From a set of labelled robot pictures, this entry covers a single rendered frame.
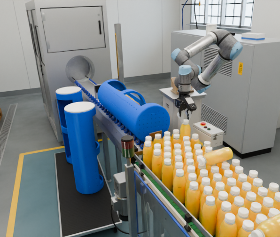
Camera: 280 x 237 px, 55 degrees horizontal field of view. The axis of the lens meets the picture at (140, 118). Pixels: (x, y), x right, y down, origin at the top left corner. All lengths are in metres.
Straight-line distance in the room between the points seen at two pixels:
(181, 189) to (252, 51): 2.18
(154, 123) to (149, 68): 5.59
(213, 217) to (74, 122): 1.58
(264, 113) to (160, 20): 4.50
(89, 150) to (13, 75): 4.70
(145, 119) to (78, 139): 0.87
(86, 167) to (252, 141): 2.13
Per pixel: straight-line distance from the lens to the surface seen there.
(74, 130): 2.50
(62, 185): 3.06
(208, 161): 1.42
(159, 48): 7.46
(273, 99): 3.68
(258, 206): 1.26
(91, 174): 2.72
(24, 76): 7.02
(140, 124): 1.85
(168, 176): 1.51
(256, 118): 3.61
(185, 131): 1.76
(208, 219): 1.28
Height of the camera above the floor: 1.86
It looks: 22 degrees down
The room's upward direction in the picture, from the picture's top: 2 degrees counter-clockwise
